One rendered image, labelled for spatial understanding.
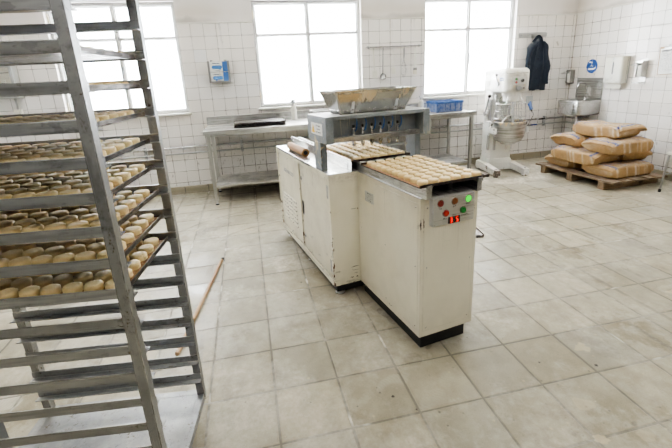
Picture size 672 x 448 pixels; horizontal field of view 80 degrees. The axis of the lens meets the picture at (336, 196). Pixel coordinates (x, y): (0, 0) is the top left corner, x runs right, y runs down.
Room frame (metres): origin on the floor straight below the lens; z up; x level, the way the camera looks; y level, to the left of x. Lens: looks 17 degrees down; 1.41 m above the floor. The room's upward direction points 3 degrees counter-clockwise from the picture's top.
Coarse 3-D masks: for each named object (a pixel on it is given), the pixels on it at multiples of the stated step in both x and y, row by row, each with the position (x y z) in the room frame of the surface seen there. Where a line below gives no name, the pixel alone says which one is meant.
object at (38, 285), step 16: (144, 240) 1.33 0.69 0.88; (160, 240) 1.37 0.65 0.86; (128, 256) 1.21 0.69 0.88; (144, 256) 1.20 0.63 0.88; (80, 272) 1.13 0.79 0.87; (96, 272) 1.12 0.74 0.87; (0, 288) 1.04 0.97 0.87; (16, 288) 1.02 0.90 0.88; (32, 288) 1.01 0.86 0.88; (48, 288) 1.01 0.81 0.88; (64, 288) 1.00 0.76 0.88; (80, 288) 1.01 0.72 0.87; (96, 288) 1.00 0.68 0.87; (112, 288) 1.00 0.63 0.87
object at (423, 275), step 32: (384, 192) 2.09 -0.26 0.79; (448, 192) 1.86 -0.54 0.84; (384, 224) 2.10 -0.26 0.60; (416, 224) 1.80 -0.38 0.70; (448, 224) 1.83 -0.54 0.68; (384, 256) 2.10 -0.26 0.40; (416, 256) 1.80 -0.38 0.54; (448, 256) 1.84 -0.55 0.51; (384, 288) 2.11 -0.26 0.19; (416, 288) 1.80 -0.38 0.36; (448, 288) 1.84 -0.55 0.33; (416, 320) 1.80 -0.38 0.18; (448, 320) 1.84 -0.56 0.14
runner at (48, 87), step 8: (0, 88) 0.96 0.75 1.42; (8, 88) 0.96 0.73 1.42; (16, 88) 0.96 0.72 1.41; (24, 88) 0.96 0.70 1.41; (32, 88) 0.97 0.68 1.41; (40, 88) 0.97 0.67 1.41; (48, 88) 0.97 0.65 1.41; (56, 88) 0.97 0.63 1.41; (64, 88) 0.97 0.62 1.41; (0, 96) 0.96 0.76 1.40; (8, 96) 0.96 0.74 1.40; (16, 96) 0.96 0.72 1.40
